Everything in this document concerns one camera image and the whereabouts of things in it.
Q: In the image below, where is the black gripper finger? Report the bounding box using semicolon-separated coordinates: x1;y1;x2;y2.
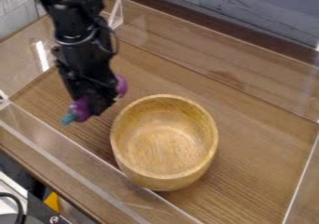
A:
89;78;119;116
61;73;88;100

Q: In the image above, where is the clear acrylic corner bracket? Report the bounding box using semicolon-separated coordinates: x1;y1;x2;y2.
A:
101;0;123;30

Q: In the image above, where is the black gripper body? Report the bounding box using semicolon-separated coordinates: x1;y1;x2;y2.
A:
51;39;121;101

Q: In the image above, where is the black cable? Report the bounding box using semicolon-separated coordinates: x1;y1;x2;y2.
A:
0;191;27;224

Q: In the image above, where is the purple toy eggplant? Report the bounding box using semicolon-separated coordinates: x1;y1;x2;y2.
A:
61;75;128;125

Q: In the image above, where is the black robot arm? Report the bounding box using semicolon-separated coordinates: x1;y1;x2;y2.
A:
39;0;121;123

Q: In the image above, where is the brown wooden bowl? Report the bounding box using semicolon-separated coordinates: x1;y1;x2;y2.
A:
109;94;217;191

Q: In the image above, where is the clear acrylic tray wall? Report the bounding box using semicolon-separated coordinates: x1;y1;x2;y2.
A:
0;0;319;224

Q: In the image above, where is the yellow black base equipment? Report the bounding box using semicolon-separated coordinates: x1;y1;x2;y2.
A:
0;171;76;224

